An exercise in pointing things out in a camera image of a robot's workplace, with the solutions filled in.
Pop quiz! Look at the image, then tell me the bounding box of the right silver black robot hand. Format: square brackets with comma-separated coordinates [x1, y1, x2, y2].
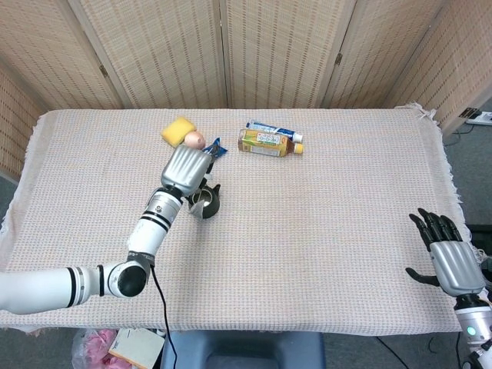
[405, 208, 487, 298]

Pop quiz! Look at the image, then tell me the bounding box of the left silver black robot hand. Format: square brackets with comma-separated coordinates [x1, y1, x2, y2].
[160, 145, 216, 204]

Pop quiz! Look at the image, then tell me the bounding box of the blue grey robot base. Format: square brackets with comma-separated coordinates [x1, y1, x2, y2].
[159, 330, 327, 369]

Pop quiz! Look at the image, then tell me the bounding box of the black teapot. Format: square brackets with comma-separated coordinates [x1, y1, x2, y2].
[187, 183, 222, 220]

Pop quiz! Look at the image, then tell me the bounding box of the yellow drink bottle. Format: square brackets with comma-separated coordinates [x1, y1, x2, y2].
[238, 128, 305, 158]

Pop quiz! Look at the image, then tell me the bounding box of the pink plastic bag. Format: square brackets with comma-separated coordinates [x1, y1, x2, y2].
[71, 328, 124, 369]

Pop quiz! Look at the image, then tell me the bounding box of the peach coloured egg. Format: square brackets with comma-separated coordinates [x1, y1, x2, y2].
[183, 131, 204, 150]

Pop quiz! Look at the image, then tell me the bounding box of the yellow sponge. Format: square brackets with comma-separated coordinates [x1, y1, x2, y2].
[161, 117, 197, 148]

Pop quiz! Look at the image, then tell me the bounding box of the blue cookie snack packet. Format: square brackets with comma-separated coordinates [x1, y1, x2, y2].
[201, 137, 228, 158]

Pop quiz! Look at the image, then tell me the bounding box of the black equipment box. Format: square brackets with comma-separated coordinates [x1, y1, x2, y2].
[468, 223, 492, 270]

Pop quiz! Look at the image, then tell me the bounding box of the white blue toothpaste tube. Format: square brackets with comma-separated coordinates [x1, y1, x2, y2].
[245, 118, 304, 142]

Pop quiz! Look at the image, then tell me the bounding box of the woven bamboo screen panel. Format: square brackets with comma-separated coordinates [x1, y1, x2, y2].
[68, 0, 230, 110]
[219, 0, 361, 110]
[0, 63, 45, 181]
[395, 0, 492, 135]
[321, 0, 453, 110]
[0, 0, 124, 111]

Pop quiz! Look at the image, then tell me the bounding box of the beige woven tablecloth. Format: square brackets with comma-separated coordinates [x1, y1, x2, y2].
[0, 101, 492, 335]

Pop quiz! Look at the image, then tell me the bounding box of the white power strip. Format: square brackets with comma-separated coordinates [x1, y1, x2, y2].
[467, 110, 492, 126]

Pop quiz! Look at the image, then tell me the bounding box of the white orange notebook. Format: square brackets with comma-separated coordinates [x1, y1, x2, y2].
[108, 327, 165, 369]

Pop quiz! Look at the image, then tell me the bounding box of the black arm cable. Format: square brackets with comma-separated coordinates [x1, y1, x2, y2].
[148, 263, 178, 369]

